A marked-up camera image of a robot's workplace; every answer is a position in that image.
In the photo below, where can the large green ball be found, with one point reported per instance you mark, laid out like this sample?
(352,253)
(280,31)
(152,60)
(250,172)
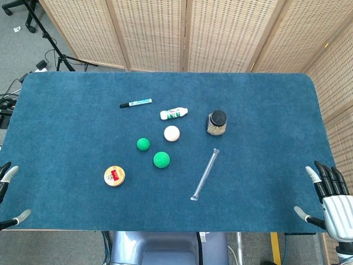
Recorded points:
(161,159)

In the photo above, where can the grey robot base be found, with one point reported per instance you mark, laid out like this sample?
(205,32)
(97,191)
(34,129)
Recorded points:
(168,248)

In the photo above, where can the blue felt table mat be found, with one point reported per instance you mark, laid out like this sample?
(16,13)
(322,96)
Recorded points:
(165,154)

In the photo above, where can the whiteboard marker with black cap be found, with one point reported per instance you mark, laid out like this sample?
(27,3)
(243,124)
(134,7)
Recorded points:
(136,103)

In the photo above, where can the black office chair base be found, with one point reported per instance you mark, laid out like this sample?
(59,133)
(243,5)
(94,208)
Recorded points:
(19,13)

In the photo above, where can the pale pink ball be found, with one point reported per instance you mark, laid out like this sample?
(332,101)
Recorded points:
(171,133)

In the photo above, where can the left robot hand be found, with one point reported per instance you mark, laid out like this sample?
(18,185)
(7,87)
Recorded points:
(5,176)

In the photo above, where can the black power adapter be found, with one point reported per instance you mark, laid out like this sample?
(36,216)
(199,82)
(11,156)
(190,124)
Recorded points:
(42,65)

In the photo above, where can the small green ball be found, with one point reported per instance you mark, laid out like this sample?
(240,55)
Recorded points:
(143,144)

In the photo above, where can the glass jar with black lid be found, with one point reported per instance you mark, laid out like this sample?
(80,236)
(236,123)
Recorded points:
(217,123)

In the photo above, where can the round yellow tin red label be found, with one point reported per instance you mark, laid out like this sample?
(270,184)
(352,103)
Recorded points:
(114,176)

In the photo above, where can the clear wrapped straw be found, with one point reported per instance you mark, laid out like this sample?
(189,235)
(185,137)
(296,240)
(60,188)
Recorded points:
(205,175)

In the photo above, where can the black tripod stand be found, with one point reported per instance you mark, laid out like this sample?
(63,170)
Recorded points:
(52,41)

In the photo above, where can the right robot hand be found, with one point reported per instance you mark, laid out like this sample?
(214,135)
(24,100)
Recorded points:
(335,204)

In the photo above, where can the white glue bottle green label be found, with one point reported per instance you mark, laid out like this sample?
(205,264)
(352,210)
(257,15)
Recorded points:
(173,113)

